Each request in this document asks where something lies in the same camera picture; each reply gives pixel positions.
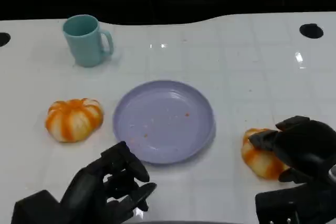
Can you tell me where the lilac plate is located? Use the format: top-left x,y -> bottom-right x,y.
112,80 -> 216,166

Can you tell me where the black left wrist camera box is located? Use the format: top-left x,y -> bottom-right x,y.
10,189 -> 69,224

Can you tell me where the black table cable hole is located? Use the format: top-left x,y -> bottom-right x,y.
299,23 -> 324,39
0,32 -> 12,48

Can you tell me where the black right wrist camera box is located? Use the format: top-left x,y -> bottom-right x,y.
255,181 -> 336,224

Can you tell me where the orange and white bread roll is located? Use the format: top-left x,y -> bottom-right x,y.
240,127 -> 291,180
45,98 -> 104,143

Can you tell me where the pale green mug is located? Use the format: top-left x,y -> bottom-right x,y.
62,14 -> 115,68

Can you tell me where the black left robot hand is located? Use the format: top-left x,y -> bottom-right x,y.
61,141 -> 158,224

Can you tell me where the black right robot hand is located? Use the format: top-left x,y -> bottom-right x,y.
248,115 -> 336,184

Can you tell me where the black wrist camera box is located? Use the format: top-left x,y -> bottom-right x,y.
255,181 -> 336,224
10,189 -> 69,224

